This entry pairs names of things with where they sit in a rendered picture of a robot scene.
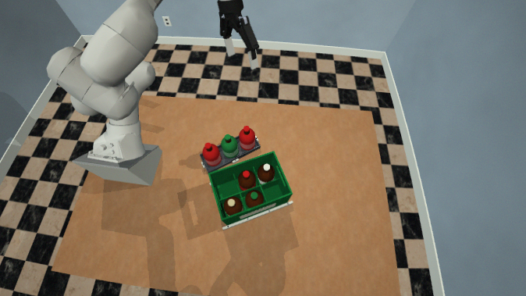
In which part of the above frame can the brown bottle with red cap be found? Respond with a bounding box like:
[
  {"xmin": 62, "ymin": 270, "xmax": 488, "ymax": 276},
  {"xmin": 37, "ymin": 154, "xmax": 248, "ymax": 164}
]
[{"xmin": 238, "ymin": 170, "xmax": 256, "ymax": 191}]

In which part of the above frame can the red bottle with pink label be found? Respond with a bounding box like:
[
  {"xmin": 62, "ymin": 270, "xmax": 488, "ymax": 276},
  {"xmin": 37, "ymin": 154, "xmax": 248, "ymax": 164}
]
[
  {"xmin": 202, "ymin": 143, "xmax": 222, "ymax": 166},
  {"xmin": 239, "ymin": 126, "xmax": 255, "ymax": 151}
]

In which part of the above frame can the brown bottle with green cap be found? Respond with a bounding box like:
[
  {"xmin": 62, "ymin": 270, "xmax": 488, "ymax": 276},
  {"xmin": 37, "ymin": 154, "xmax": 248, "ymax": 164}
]
[{"xmin": 245, "ymin": 190, "xmax": 264, "ymax": 209}]

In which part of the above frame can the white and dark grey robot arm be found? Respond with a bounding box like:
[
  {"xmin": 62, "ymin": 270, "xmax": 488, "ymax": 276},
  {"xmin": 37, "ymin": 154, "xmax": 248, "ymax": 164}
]
[{"xmin": 47, "ymin": 0, "xmax": 163, "ymax": 163}]

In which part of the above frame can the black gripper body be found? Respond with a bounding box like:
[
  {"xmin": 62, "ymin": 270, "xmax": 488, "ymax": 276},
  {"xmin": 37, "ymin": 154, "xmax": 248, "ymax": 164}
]
[{"xmin": 218, "ymin": 0, "xmax": 243, "ymax": 28}]

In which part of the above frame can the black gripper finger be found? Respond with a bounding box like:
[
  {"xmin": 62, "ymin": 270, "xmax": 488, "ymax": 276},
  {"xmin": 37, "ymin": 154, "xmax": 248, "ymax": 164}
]
[
  {"xmin": 219, "ymin": 13, "xmax": 235, "ymax": 56},
  {"xmin": 229, "ymin": 16, "xmax": 259, "ymax": 70}
]

